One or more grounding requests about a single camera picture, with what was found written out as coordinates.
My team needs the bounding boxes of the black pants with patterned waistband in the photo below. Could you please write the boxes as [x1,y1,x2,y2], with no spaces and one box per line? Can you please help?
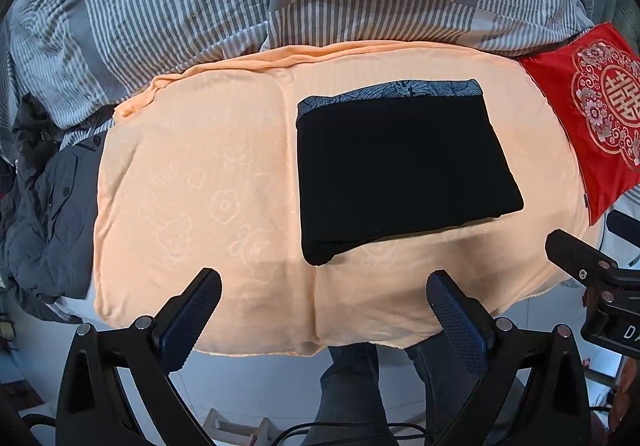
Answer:
[296,79,524,266]

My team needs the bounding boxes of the white wooden shelf unit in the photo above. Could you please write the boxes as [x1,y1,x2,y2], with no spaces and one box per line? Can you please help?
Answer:
[203,408,278,446]

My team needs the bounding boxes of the person leg in dark trousers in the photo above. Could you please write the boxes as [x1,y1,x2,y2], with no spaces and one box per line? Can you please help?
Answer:
[303,343,398,445]

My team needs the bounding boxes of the dark grey buttoned jacket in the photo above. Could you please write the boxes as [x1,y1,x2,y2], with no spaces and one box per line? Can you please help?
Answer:
[1,94,106,307]

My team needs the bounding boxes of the peach orange blanket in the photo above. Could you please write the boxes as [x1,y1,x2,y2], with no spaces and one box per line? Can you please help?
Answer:
[92,41,602,356]

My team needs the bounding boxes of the red embroidered cushion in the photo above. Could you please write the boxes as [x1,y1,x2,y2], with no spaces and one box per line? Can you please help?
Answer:
[518,23,639,223]

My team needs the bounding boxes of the black cable on floor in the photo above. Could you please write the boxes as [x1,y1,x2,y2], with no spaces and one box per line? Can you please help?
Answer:
[271,420,432,446]

